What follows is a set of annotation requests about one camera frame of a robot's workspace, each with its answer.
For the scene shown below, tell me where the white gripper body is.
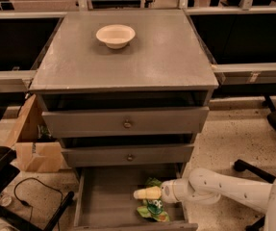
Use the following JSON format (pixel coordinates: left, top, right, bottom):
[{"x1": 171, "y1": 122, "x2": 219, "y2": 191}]
[{"x1": 161, "y1": 180, "x2": 178, "y2": 203}]

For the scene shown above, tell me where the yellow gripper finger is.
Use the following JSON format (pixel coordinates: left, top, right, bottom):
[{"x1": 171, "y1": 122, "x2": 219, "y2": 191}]
[{"x1": 134, "y1": 186, "x2": 162, "y2": 199}]

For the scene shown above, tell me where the green rice chip bag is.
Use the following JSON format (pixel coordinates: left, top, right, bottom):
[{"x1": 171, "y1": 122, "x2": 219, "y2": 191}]
[{"x1": 136, "y1": 177, "x2": 170, "y2": 223}]

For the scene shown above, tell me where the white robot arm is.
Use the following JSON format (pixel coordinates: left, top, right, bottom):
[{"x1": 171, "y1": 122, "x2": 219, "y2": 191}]
[{"x1": 134, "y1": 167, "x2": 276, "y2": 231}]

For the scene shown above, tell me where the grey bottom drawer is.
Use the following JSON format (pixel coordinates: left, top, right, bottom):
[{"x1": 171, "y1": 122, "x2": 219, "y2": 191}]
[{"x1": 74, "y1": 164, "x2": 198, "y2": 231}]

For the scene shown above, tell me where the grey drawer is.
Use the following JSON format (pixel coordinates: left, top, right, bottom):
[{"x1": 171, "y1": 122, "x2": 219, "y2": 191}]
[
  {"x1": 42, "y1": 107, "x2": 209, "y2": 138},
  {"x1": 74, "y1": 164, "x2": 198, "y2": 231},
  {"x1": 62, "y1": 144, "x2": 193, "y2": 167}
]

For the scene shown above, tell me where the grey top drawer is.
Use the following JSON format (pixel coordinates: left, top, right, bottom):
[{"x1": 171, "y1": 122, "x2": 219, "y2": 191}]
[{"x1": 42, "y1": 107, "x2": 209, "y2": 138}]

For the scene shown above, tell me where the grey middle drawer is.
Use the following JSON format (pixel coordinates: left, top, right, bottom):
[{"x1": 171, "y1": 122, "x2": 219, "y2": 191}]
[{"x1": 62, "y1": 144, "x2": 193, "y2": 167}]

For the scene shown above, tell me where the grey drawer cabinet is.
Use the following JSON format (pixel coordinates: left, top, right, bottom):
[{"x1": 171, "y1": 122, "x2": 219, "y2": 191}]
[{"x1": 28, "y1": 9, "x2": 219, "y2": 231}]

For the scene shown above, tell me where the brown cardboard box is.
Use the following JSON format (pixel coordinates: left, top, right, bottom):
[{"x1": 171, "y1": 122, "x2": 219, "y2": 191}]
[{"x1": 5, "y1": 95, "x2": 67, "y2": 173}]

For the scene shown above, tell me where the black office chair right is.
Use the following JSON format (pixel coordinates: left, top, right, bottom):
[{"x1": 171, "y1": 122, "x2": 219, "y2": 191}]
[{"x1": 233, "y1": 94, "x2": 276, "y2": 231}]

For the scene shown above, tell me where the round metal lid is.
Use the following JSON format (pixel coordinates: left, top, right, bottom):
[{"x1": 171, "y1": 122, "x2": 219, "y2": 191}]
[{"x1": 0, "y1": 195, "x2": 13, "y2": 207}]

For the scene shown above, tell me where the white bowl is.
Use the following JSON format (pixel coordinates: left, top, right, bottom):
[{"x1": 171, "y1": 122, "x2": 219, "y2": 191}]
[{"x1": 96, "y1": 24, "x2": 136, "y2": 49}]

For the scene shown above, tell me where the black cable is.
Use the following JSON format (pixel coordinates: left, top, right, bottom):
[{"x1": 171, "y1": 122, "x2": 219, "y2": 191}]
[{"x1": 13, "y1": 177, "x2": 64, "y2": 231}]

